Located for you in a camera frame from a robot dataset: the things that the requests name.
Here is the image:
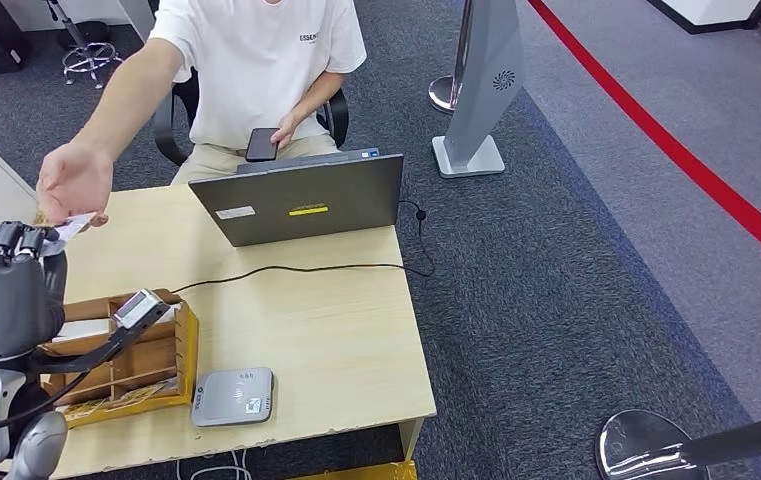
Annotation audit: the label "yellow box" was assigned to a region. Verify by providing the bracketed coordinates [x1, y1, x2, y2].
[290, 461, 418, 480]

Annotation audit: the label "red barrier belt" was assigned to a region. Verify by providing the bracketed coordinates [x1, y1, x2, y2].
[526, 0, 761, 283]

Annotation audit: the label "chrome stool base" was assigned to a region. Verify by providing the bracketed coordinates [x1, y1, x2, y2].
[45, 0, 124, 91]

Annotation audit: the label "black office chair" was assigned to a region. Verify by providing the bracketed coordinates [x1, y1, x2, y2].
[153, 66, 350, 167]

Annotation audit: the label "gold patterned key cards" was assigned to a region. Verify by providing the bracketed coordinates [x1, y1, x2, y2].
[61, 378, 181, 422]

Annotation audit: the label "small black floor bag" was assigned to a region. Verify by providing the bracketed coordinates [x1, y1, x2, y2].
[58, 21, 113, 51]

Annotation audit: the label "white ID card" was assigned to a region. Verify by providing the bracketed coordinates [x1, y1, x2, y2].
[40, 211, 98, 258]

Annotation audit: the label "grey card reader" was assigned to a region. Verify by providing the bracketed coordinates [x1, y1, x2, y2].
[190, 367, 276, 429]

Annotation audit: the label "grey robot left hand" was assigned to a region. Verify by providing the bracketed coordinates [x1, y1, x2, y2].
[0, 220, 69, 367]

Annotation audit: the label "grey kiosk stand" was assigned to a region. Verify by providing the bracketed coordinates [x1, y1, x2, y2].
[431, 0, 526, 181]

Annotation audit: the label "person's right hand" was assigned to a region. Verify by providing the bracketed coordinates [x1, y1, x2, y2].
[35, 139, 114, 229]

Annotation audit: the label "person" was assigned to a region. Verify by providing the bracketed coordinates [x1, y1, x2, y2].
[35, 0, 368, 230]

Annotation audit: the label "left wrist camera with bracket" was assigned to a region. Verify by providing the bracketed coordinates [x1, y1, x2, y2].
[38, 288, 171, 376]

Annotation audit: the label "white counter black plinth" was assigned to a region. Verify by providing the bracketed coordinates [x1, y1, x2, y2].
[641, 0, 761, 38]

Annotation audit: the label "grey laptop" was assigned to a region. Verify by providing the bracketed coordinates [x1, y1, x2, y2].
[189, 148, 406, 248]

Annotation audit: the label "black smartphone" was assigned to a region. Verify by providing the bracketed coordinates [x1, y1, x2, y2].
[244, 127, 281, 164]

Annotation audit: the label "black desk cable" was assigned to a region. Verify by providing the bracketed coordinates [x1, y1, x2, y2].
[173, 200, 436, 294]

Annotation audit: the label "white desk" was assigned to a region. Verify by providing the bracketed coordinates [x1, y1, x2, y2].
[0, 0, 156, 79]

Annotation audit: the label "person's left hand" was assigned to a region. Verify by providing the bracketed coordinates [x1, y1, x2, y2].
[269, 111, 300, 150]

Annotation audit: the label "yellow cardboard tray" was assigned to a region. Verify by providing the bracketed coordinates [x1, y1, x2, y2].
[55, 301, 201, 431]

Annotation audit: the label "white cable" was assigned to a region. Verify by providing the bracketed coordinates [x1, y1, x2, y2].
[176, 449, 254, 480]

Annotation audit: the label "chrome stanchion post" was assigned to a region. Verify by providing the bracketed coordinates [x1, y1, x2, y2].
[427, 0, 475, 117]

